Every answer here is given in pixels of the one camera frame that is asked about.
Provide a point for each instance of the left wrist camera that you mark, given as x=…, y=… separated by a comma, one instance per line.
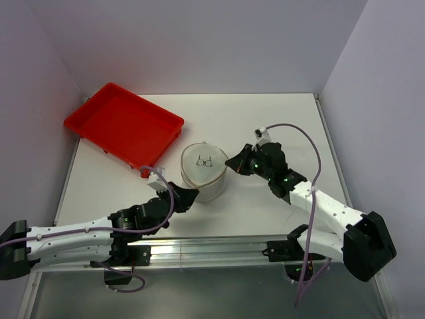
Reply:
x=155, y=178

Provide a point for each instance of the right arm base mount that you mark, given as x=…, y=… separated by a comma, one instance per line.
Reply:
x=286, y=250

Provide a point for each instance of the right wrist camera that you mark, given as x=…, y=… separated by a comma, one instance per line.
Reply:
x=262, y=136

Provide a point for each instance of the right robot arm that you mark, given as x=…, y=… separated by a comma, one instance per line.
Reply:
x=361, y=241

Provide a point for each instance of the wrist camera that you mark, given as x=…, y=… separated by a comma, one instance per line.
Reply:
x=262, y=136
x=155, y=178

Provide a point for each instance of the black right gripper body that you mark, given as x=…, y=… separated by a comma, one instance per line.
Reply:
x=257, y=167

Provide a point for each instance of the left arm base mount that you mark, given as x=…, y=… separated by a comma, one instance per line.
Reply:
x=133, y=254

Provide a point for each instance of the white mesh laundry bag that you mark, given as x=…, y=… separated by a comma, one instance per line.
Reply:
x=203, y=168

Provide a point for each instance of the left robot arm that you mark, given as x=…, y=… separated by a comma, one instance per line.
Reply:
x=14, y=261

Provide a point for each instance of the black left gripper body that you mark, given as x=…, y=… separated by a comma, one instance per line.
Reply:
x=167, y=196

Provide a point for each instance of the aluminium mounting rail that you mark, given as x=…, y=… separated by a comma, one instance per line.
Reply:
x=216, y=249

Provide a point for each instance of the red plastic tray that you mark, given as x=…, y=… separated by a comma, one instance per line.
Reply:
x=126, y=125

